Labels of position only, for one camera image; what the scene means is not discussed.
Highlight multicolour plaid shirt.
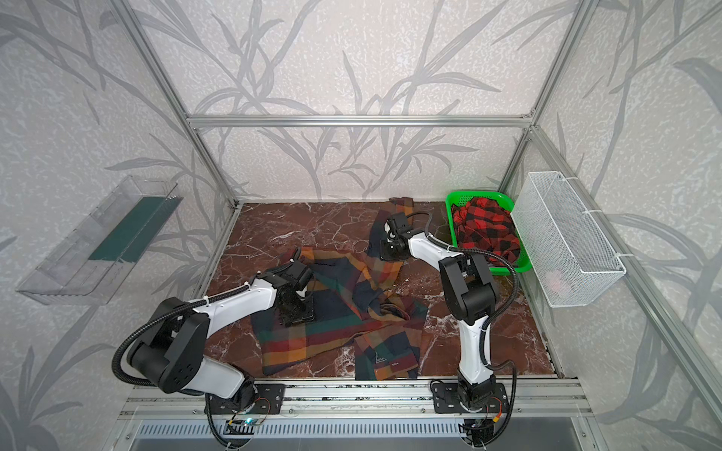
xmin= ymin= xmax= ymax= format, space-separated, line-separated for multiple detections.
xmin=251 ymin=197 xmax=428 ymax=381

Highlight green plastic basket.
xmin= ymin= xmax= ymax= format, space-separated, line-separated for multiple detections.
xmin=444 ymin=190 xmax=534 ymax=277

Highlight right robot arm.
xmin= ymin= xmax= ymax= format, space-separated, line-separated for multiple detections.
xmin=380 ymin=213 xmax=499 ymax=412

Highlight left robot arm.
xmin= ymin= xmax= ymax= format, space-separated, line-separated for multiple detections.
xmin=111 ymin=260 xmax=313 ymax=410

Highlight red black plaid shirt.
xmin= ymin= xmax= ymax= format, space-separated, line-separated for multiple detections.
xmin=451 ymin=197 xmax=521 ymax=265

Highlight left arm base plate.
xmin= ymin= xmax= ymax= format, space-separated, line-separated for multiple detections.
xmin=204 ymin=383 xmax=286 ymax=415

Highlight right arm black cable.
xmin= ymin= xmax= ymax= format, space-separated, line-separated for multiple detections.
xmin=405 ymin=210 xmax=520 ymax=441

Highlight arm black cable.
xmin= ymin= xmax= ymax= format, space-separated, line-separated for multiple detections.
xmin=111 ymin=283 xmax=252 ymax=387
xmin=405 ymin=210 xmax=520 ymax=441

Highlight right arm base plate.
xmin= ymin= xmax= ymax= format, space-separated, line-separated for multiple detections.
xmin=429 ymin=380 xmax=509 ymax=417

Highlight aluminium front rail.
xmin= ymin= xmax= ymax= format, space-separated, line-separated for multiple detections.
xmin=118 ymin=377 xmax=593 ymax=420

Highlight white wire mesh basket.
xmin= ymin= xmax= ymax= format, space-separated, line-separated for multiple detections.
xmin=511 ymin=171 xmax=626 ymax=308

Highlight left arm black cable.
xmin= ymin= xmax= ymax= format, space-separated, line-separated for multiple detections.
xmin=111 ymin=283 xmax=252 ymax=387

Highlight aluminium frame bars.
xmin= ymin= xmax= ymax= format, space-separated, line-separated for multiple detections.
xmin=110 ymin=1 xmax=721 ymax=417

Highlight clear plastic wall bin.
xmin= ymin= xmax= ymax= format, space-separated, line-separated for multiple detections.
xmin=16 ymin=176 xmax=182 ymax=306

